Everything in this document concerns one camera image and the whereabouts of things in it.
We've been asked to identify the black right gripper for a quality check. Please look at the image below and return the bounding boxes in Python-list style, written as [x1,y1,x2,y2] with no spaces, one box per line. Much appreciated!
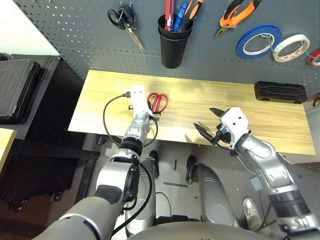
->
[193,107,233,151]

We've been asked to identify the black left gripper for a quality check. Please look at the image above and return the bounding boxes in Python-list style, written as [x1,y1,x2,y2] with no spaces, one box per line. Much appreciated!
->
[127,105,161,119]

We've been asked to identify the red handled scissors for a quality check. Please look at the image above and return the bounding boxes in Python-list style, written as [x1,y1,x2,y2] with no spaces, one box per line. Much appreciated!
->
[146,92,170,113]

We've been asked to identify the red handled screwdriver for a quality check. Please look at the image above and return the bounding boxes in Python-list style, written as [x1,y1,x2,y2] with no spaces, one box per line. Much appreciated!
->
[164,0,176,32]

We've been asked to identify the orange and black pliers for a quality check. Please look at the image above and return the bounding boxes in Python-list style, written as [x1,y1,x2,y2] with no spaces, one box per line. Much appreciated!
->
[212,0,263,40]

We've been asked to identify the thin red tape roll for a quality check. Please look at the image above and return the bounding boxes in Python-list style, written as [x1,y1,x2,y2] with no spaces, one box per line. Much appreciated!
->
[309,49,320,67]

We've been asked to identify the dark grey metal pegboard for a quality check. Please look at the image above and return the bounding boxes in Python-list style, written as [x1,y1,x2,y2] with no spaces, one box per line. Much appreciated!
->
[12,0,320,97]

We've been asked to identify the long grey floor tape strip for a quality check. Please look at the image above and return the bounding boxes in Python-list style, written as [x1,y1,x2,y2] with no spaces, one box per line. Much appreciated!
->
[163,181,189,188]

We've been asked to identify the silver right robot leg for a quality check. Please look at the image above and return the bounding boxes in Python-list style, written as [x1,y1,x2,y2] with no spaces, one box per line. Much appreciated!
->
[186,154,236,226]

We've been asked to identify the black plastic cup holder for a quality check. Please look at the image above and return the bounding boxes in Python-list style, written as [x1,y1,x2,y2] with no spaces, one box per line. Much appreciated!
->
[157,13,194,69]

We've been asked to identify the grey floor pedal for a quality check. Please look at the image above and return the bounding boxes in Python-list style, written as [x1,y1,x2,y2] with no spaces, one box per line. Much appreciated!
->
[249,176,262,191]

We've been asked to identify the black plastic case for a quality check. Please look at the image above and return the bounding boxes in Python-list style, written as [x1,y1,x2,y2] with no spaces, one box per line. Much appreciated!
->
[254,81,308,104]

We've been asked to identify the blue tape roll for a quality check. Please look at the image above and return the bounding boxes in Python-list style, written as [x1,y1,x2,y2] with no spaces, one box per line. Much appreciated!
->
[236,24,283,60]

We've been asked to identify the white sneaker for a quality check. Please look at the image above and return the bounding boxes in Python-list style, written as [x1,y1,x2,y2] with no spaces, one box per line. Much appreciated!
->
[242,197,263,231]

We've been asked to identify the black equipment cabinet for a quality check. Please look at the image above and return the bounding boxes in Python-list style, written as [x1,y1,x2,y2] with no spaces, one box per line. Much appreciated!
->
[0,52,101,208]

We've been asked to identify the grey robot torso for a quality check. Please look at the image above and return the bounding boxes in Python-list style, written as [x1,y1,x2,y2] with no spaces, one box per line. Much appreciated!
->
[124,221,283,240]

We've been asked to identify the olive trouser leg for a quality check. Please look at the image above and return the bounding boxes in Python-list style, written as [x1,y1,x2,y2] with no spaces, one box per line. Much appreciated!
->
[247,212,277,237]

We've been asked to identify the black ribbed hard case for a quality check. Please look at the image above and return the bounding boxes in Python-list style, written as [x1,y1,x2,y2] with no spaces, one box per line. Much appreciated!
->
[0,59,42,123]

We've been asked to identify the orange and black screwdriver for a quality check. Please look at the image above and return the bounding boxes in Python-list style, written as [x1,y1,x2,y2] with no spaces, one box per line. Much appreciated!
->
[179,0,205,32]

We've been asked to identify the white tape roll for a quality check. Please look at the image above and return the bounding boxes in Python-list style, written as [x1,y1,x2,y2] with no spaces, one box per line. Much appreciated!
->
[272,34,311,63]

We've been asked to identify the light wood side table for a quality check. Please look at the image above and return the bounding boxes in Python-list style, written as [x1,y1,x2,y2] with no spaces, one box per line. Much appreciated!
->
[0,127,18,171]

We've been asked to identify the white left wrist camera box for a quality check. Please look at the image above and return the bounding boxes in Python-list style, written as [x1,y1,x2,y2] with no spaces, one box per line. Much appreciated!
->
[130,84,153,117]

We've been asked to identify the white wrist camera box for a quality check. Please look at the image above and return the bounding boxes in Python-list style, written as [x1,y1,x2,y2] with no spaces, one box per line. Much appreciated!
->
[130,84,153,117]
[219,106,250,150]

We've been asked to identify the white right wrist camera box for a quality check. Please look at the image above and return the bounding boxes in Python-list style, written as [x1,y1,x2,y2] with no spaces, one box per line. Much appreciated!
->
[219,106,250,150]

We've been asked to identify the black left camera cable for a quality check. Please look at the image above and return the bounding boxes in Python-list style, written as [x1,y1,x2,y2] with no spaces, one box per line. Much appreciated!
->
[103,92,131,148]

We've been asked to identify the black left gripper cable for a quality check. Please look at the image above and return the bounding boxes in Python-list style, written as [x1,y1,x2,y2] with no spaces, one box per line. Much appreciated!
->
[141,116,159,148]

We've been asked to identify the black handled scissors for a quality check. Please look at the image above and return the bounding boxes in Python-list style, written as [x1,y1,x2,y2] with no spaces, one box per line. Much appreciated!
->
[107,2,146,53]

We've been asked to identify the blue handled screwdriver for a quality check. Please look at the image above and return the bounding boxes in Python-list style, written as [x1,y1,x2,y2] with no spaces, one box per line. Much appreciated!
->
[173,1,190,33]

